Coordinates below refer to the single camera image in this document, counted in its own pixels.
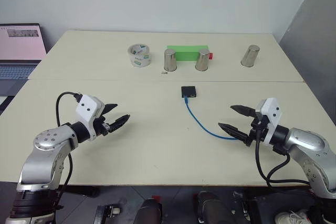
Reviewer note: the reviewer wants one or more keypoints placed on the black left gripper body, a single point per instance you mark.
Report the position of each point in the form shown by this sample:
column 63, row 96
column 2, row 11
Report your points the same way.
column 100, row 127

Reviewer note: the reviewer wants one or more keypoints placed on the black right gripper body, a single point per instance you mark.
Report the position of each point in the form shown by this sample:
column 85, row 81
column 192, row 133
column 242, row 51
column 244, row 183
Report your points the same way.
column 258, row 130

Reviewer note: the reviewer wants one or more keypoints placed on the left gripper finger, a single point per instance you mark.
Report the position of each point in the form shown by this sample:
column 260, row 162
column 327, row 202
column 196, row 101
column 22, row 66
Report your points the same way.
column 119, row 123
column 110, row 107

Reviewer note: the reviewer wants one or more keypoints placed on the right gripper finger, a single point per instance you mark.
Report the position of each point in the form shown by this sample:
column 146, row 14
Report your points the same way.
column 232, row 130
column 242, row 110

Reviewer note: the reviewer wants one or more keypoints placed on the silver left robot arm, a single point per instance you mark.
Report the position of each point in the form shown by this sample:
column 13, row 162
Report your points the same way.
column 47, row 142

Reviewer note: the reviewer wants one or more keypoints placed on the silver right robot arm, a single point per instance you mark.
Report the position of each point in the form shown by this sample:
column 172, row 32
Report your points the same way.
column 304, row 140

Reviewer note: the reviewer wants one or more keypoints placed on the small black adapter box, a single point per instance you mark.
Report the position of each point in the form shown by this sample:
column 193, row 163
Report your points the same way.
column 188, row 90

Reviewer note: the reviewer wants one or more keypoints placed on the upturned steel cup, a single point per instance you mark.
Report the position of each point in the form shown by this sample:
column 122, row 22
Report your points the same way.
column 202, row 61
column 250, row 56
column 170, row 61

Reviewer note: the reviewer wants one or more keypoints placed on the clear printed tape roll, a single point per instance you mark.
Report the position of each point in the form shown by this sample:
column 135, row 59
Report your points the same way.
column 139, row 60

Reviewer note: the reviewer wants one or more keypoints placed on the small red block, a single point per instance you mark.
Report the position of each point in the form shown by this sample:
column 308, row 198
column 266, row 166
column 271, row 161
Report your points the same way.
column 211, row 55

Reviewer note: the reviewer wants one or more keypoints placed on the dark rounded shape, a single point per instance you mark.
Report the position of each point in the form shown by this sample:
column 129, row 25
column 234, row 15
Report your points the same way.
column 212, row 208
column 151, row 212

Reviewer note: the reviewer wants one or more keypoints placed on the green rectangular box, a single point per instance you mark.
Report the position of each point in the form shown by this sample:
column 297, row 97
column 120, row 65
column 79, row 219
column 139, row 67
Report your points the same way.
column 186, row 52

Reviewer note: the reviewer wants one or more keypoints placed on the white sneaker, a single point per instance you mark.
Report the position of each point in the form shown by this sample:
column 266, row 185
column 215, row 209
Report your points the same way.
column 291, row 217

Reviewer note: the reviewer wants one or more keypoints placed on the open grey laptop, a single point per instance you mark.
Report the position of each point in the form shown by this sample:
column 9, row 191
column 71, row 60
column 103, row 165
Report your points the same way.
column 18, row 48

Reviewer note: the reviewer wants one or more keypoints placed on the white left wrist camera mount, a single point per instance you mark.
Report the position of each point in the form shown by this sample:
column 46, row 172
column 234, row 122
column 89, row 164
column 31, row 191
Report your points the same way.
column 88, row 107

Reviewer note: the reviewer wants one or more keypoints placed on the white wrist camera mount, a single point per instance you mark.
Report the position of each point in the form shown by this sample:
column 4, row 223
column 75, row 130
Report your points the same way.
column 88, row 107
column 273, row 111

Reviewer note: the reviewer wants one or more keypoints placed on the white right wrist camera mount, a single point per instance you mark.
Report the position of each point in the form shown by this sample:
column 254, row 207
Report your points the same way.
column 273, row 111

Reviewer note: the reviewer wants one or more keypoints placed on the black metal bracket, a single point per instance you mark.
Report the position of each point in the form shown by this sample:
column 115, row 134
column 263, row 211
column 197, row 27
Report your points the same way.
column 107, row 212

